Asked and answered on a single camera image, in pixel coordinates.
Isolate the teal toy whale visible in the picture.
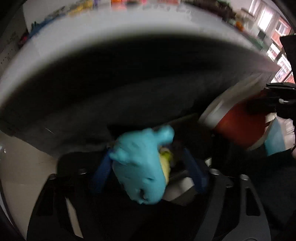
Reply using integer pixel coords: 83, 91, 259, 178
110, 126, 175, 204

